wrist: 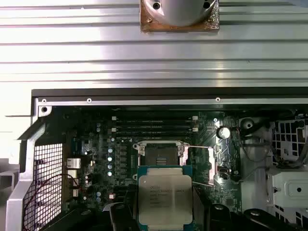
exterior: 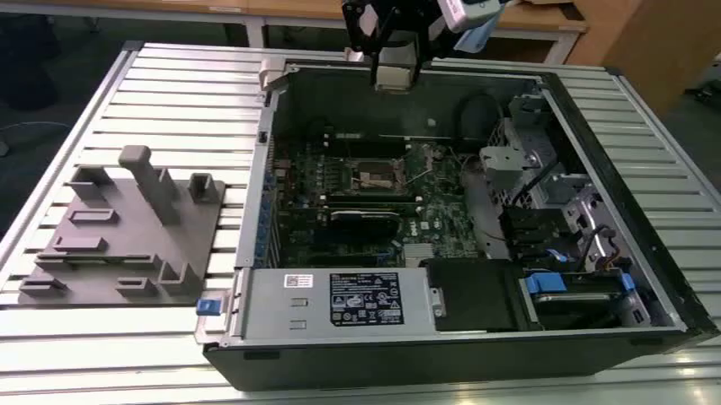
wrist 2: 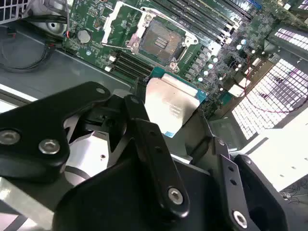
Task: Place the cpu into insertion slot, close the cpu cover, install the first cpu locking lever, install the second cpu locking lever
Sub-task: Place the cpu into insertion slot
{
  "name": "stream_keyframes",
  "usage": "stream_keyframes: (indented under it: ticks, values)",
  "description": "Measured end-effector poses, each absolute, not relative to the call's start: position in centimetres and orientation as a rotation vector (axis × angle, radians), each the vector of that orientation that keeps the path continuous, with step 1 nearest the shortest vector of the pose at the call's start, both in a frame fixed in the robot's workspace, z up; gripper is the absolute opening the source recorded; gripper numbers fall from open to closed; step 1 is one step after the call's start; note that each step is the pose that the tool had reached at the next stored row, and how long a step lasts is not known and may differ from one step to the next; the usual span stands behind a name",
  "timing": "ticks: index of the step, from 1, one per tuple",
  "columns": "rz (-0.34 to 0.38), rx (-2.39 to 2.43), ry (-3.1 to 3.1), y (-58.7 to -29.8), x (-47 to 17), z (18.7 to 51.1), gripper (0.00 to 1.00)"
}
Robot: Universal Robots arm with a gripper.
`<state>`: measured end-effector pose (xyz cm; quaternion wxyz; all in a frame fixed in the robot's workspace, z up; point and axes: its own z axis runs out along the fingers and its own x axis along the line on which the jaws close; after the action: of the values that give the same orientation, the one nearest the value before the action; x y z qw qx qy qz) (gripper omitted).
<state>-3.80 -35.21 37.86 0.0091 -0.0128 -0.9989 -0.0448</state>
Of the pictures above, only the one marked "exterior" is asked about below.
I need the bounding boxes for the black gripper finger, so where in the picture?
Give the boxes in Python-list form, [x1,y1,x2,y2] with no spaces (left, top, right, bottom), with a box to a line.
[408,24,432,85]
[368,24,395,90]

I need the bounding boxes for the silver CPU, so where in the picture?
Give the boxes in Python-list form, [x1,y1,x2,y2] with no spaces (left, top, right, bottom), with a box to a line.
[373,64,411,92]

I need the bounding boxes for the CPU socket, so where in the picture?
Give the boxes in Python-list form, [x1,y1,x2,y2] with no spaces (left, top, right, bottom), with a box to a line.
[349,158,415,197]

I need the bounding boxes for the pale blue teach pendant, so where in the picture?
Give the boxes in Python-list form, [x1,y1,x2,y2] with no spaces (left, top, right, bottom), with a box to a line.
[451,11,500,55]

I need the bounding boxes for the wooden desk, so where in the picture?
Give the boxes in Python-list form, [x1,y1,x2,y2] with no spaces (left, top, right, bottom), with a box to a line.
[247,0,591,65]
[0,0,265,48]

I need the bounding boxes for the green motherboard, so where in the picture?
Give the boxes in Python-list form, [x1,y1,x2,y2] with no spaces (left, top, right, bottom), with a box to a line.
[268,137,491,269]

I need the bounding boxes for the black graphics card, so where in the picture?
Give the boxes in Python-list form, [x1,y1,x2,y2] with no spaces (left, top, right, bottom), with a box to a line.
[328,209,403,240]

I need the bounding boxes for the silver chipset heatsink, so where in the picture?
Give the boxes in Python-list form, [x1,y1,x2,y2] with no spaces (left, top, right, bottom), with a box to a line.
[401,242,439,260]

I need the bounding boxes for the wooden cabinet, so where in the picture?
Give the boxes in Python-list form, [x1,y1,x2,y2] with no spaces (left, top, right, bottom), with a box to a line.
[584,0,721,122]

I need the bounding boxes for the black plastic shroud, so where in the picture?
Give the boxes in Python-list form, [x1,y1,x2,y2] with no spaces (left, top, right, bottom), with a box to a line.
[424,257,530,334]

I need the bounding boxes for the blue disk carrier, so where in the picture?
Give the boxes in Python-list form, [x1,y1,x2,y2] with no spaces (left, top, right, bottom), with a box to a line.
[520,269,638,331]

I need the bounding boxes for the grey parts rack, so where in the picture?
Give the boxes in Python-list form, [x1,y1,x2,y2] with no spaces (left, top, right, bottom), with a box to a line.
[16,144,226,305]

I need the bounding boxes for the silver power supply unit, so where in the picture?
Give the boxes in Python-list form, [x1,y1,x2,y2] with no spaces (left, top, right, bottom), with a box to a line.
[226,266,439,339]

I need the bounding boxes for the black open PC case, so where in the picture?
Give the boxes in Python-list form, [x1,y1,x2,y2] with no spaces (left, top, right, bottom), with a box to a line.
[193,57,721,392]

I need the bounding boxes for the silver metal bracket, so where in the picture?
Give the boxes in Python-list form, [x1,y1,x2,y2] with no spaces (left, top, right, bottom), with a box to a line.
[477,145,536,185]

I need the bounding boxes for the black plastic bracket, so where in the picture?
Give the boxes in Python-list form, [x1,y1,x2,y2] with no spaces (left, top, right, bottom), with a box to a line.
[499,205,582,259]

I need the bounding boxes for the coloured wire bundle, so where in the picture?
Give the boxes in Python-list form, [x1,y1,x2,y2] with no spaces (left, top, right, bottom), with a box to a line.
[595,246,627,272]

